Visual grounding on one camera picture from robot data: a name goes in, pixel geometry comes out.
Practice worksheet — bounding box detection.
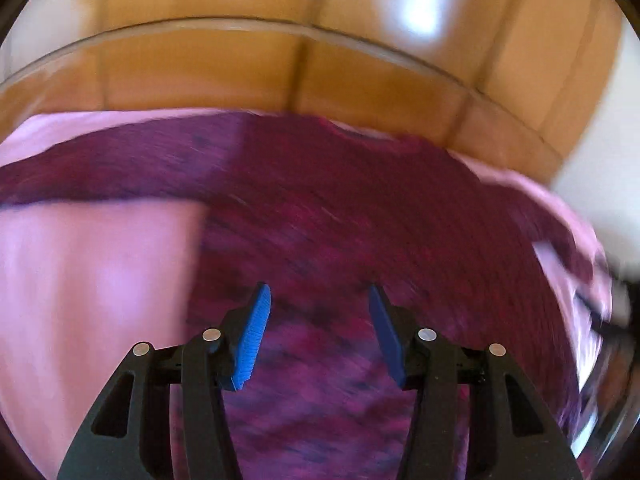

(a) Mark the pink bedsheet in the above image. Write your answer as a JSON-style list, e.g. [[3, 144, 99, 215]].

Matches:
[[0, 107, 631, 480]]

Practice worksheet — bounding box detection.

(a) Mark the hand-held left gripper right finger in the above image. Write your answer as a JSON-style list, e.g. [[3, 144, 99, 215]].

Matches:
[[368, 284, 583, 480]]

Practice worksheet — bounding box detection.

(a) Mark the wooden bed board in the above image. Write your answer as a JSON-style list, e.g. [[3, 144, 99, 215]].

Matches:
[[0, 17, 571, 186]]

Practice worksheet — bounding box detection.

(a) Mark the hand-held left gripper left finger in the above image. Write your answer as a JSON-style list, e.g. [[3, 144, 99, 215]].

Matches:
[[57, 282, 272, 480]]

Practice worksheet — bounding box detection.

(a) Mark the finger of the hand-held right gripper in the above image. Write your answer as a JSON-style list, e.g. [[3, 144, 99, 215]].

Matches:
[[574, 291, 638, 343]]

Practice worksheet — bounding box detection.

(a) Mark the magenta knit sweater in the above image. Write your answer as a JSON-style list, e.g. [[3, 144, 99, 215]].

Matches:
[[0, 110, 616, 480]]

